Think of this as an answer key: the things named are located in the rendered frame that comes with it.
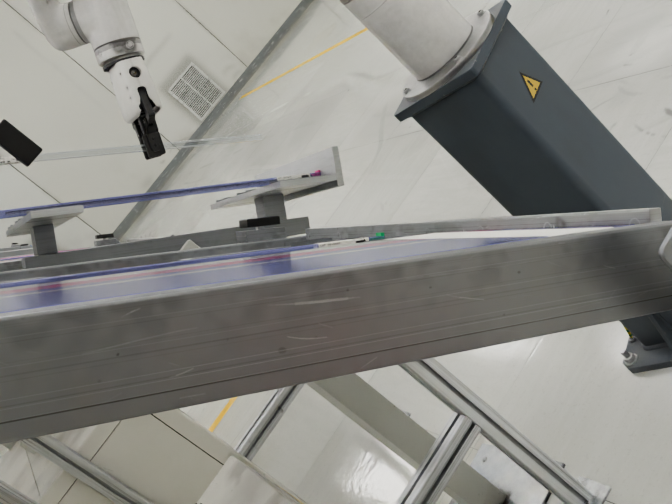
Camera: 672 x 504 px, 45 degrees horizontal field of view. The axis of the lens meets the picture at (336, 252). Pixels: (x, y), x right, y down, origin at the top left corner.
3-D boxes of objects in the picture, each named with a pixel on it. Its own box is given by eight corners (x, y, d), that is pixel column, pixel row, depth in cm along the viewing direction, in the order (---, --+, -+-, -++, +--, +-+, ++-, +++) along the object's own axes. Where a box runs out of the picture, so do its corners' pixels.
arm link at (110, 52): (146, 33, 143) (151, 50, 143) (134, 47, 151) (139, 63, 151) (99, 43, 139) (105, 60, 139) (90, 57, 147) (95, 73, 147)
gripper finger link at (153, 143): (157, 114, 144) (170, 150, 144) (153, 118, 146) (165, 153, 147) (140, 118, 142) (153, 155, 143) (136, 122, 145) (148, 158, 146)
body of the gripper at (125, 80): (148, 44, 142) (169, 107, 143) (134, 60, 151) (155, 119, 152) (107, 54, 139) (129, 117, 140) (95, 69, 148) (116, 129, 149)
